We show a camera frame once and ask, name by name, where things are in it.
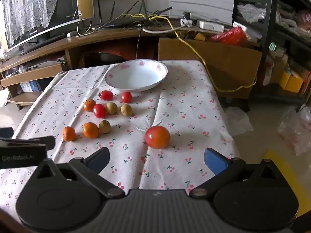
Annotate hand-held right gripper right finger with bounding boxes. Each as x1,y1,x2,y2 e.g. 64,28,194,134
190,148,283,198

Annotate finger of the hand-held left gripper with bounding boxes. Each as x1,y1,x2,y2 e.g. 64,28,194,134
10,136,56,151

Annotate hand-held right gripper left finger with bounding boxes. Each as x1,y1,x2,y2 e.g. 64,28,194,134
31,147,126,199

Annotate small orange tangerine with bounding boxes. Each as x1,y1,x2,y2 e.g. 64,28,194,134
62,126,76,142
83,122,100,139
84,99,97,112

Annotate large red tomato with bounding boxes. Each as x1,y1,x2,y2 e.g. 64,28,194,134
145,126,171,149

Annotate white floral bowl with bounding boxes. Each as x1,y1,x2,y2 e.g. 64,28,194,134
105,59,169,93

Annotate crumpled white paper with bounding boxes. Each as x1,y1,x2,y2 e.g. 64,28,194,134
224,107,254,136

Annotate blue white box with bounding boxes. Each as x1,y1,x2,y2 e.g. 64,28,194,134
20,80,41,93

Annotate cherry print tablecloth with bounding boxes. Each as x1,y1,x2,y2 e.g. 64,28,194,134
0,60,241,214

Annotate yellow sheet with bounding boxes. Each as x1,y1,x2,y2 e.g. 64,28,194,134
264,150,311,217

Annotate cherry tomato with stem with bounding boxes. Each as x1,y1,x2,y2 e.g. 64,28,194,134
100,90,114,101

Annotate clear plastic bag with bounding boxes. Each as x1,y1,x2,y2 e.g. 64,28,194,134
277,107,311,156

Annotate brown cardboard box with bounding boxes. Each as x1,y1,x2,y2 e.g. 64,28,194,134
158,38,262,100

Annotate yellow boxes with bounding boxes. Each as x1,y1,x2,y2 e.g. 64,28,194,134
279,70,304,93

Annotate wooden television cabinet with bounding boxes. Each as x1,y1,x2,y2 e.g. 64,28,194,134
0,24,246,111

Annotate red plastic bag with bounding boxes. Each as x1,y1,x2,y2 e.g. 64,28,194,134
210,27,248,46

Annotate white power strip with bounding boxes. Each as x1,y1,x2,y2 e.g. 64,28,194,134
199,20,224,31

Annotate white lace cloth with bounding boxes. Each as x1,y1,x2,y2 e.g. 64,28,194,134
0,0,61,48

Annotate black router with antennas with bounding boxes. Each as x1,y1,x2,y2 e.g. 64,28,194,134
97,0,173,28

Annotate white power adapter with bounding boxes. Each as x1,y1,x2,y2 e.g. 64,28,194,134
180,12,195,28

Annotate black television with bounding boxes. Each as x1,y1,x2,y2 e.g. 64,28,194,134
0,0,96,54

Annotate black shelf rack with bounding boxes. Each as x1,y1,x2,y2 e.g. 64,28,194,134
232,0,311,107

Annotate yellow cable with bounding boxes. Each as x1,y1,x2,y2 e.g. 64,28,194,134
119,0,258,93

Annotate thin white cable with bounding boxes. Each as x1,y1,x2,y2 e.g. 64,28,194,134
76,10,102,38

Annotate thick white cable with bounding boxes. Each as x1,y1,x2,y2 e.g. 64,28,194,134
140,24,180,34

